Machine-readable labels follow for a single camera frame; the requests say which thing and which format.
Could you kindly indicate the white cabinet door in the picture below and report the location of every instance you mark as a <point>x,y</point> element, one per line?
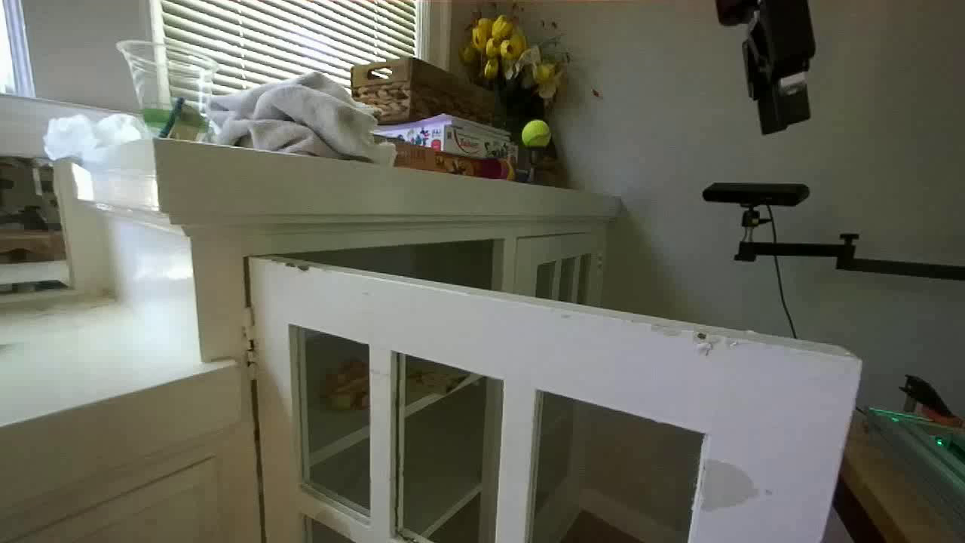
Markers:
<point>558,265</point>
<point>773,415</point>

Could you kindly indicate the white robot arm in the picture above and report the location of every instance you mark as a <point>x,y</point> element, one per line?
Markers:
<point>777,56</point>

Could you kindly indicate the white wooden cabinet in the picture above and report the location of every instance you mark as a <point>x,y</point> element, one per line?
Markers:
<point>241,207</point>

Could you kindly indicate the yellow toy inside cabinet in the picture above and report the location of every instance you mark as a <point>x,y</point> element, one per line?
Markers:
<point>347,386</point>

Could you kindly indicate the colourful board game box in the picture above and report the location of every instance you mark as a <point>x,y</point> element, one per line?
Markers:
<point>455,136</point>

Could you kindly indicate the green tennis ball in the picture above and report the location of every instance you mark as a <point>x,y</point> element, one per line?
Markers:
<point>534,133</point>

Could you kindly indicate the yellow artificial flowers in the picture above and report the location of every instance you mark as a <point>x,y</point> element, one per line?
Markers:
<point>504,60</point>

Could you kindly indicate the woven wicker basket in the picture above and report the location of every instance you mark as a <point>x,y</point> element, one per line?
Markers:
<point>410,89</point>

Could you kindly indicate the white crumpled towel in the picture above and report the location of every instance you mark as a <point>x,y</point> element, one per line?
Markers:
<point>302,115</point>

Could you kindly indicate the white window blinds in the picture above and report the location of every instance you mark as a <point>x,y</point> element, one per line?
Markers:
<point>273,39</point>

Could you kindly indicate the clear plastic cup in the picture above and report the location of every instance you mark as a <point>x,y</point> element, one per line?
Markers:
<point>172,89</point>

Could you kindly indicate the wooden side table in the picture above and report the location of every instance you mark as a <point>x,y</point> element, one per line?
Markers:
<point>903,480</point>

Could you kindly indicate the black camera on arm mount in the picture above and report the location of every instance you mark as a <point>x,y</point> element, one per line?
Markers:
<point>764,197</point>

